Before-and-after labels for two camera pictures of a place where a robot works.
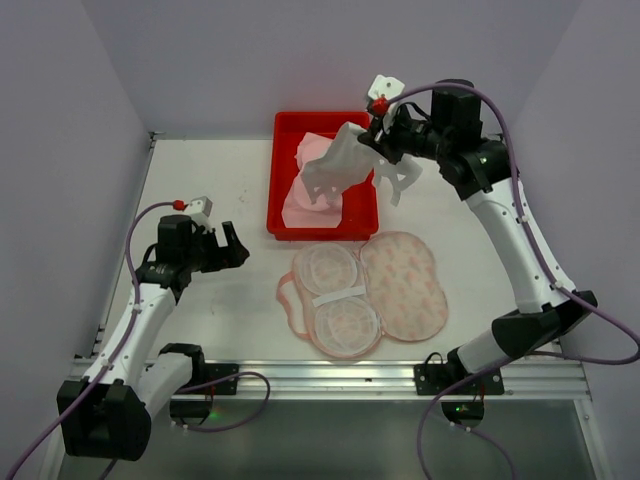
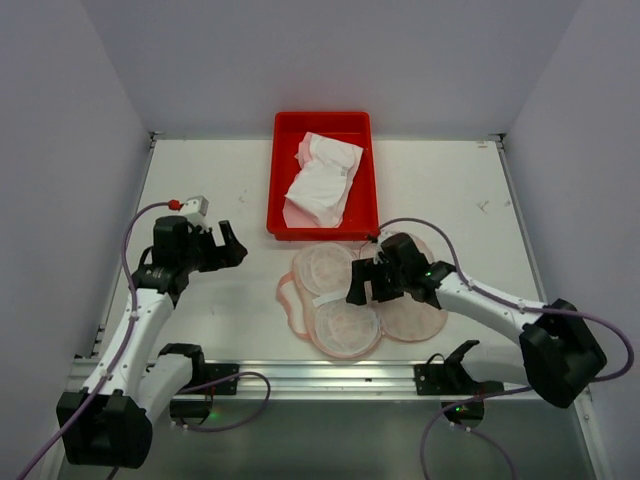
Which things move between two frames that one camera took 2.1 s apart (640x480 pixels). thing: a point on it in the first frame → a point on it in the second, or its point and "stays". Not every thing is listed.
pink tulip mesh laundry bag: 343,299 stays
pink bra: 299,211 stays
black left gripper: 218,250 stays
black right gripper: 385,143 → 377,279
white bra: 351,161 → 322,184
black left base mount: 196,411 stays
